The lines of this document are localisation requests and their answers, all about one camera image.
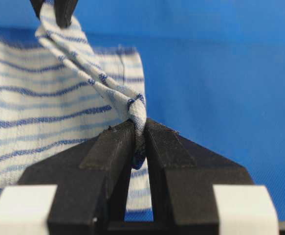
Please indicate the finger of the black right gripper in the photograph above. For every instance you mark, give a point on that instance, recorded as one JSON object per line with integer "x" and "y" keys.
{"x": 37, "y": 4}
{"x": 63, "y": 11}

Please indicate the blue table cloth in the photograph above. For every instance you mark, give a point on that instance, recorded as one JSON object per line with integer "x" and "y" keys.
{"x": 214, "y": 70}

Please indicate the blue striped white towel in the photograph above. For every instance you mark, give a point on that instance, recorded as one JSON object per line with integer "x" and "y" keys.
{"x": 61, "y": 92}

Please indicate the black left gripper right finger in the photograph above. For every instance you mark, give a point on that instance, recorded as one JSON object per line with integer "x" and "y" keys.
{"x": 182, "y": 174}

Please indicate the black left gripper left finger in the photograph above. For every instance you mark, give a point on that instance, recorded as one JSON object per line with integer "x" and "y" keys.
{"x": 92, "y": 180}

